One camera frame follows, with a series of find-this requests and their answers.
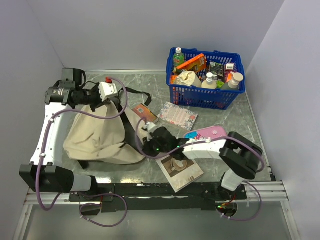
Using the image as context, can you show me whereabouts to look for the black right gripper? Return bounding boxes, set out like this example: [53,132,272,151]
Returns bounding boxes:
[141,134,171,159]

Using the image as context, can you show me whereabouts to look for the coffee cover book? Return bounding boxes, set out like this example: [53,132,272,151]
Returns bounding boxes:
[156,156,204,193]

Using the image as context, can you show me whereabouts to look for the beige canvas backpack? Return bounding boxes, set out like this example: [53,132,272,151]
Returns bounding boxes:
[63,86,153,170]

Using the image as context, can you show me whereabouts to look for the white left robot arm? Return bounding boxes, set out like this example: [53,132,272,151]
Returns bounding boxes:
[19,68,118,201]

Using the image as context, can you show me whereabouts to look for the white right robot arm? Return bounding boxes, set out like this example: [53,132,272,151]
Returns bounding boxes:
[139,122,265,199]

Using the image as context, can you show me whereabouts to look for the beige crumpled paper bag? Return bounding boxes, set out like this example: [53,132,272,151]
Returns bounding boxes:
[173,71,202,88]

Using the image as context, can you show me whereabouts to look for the pink blue pencil case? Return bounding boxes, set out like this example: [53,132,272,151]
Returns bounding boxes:
[183,126,227,140]

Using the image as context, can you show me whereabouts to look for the cream pump bottle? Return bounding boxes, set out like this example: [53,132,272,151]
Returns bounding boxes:
[201,72,217,90]

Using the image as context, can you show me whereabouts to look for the blue plastic basket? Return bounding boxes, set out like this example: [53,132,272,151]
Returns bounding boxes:
[166,47,246,110]

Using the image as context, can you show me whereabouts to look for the green tea bottle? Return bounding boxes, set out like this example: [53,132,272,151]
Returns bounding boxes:
[173,47,185,67]

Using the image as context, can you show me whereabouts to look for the orange snack box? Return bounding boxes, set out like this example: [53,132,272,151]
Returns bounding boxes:
[171,53,207,74]

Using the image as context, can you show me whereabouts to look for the dark snack packet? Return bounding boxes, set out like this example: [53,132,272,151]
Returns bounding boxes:
[207,61,225,82]

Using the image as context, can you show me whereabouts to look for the grey pump bottle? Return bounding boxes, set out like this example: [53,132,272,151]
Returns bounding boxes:
[220,71,244,91]

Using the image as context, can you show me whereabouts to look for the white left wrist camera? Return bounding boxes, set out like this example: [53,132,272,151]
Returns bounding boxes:
[98,82,118,102]

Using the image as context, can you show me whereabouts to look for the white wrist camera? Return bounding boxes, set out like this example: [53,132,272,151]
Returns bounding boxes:
[142,122,157,135]
[98,82,118,102]

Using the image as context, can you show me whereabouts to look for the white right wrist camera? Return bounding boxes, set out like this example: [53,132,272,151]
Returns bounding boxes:
[142,122,157,135]

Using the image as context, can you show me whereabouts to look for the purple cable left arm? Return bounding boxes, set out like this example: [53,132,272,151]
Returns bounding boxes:
[34,76,130,228]

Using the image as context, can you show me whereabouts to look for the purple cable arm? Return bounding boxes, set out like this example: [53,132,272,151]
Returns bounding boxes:
[134,117,265,173]
[34,76,130,228]

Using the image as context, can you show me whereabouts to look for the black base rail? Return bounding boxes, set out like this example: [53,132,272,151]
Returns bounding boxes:
[69,182,247,213]

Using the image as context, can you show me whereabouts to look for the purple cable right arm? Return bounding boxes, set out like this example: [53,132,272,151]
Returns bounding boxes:
[134,117,265,173]

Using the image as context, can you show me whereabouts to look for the aluminium frame rail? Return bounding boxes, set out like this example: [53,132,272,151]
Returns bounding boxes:
[24,181,289,206]

